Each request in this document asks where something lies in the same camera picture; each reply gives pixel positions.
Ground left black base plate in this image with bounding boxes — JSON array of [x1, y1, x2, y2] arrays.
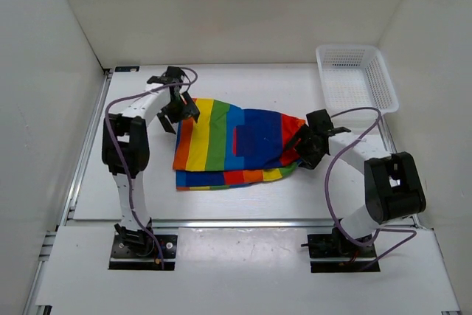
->
[[108, 235, 178, 271]]

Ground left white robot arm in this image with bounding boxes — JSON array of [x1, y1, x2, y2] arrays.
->
[[101, 66, 200, 265]]

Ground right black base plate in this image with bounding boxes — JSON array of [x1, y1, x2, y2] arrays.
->
[[301, 234, 381, 274]]

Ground white plastic basket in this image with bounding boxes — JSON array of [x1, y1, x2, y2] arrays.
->
[[316, 44, 399, 115]]

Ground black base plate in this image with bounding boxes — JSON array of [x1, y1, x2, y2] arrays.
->
[[108, 235, 178, 271], [301, 234, 381, 274]]

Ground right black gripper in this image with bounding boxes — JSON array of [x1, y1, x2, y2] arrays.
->
[[285, 123, 325, 170]]

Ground aluminium rail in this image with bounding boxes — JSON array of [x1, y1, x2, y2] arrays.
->
[[65, 217, 416, 229]]

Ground rainbow striped shorts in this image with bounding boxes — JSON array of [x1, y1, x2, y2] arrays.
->
[[173, 98, 305, 191]]

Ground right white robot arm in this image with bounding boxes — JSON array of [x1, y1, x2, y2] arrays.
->
[[285, 109, 426, 256]]

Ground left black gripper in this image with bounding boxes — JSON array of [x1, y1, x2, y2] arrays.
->
[[157, 91, 199, 134]]

